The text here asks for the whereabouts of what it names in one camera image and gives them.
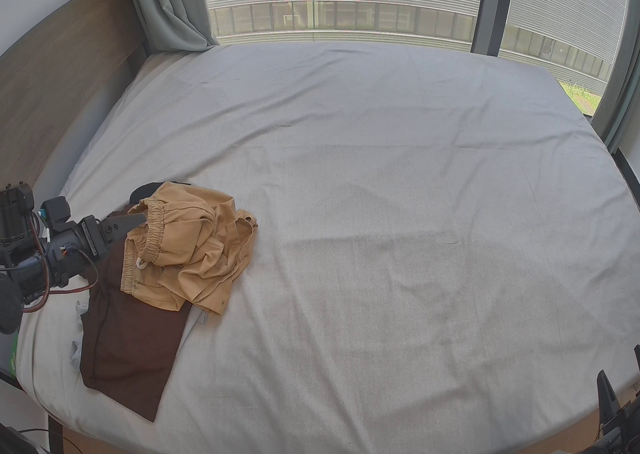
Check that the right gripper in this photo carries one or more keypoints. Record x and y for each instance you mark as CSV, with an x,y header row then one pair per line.
x,y
625,424

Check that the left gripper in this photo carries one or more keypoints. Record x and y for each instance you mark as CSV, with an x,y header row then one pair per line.
x,y
70,252

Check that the tan shorts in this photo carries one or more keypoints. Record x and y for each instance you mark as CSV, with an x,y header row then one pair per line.
x,y
200,252

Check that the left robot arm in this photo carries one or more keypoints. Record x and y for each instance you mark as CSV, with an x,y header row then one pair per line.
x,y
15,222

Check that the bed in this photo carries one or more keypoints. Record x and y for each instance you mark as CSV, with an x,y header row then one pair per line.
x,y
375,192

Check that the black garment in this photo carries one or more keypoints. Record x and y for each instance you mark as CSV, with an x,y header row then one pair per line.
x,y
142,190

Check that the brown shorts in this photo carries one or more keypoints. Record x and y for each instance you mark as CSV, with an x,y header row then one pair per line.
x,y
130,342

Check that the pale blue garment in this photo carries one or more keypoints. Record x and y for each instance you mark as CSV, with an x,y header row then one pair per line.
x,y
192,324

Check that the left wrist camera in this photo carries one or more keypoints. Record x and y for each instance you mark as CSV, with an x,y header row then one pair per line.
x,y
55,212

